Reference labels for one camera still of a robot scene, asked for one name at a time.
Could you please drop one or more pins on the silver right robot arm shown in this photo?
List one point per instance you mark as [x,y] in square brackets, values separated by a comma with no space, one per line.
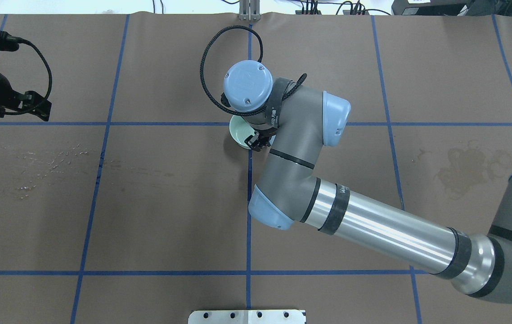
[295,123]

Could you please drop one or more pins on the aluminium frame post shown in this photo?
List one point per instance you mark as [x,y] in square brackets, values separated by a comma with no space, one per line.
[249,10]

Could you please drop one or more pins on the black box with label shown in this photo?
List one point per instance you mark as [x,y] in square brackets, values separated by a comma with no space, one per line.
[429,7]

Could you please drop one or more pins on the mint green bowl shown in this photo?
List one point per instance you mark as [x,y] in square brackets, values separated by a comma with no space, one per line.
[239,129]

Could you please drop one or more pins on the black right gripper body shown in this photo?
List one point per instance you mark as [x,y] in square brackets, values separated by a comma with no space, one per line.
[257,141]

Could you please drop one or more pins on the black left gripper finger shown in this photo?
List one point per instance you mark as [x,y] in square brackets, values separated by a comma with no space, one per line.
[35,104]

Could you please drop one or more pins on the white pedestal column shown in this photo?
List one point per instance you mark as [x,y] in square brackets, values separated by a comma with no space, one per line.
[270,316]

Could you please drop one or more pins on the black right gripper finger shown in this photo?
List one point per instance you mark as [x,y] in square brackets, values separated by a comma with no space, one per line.
[257,142]

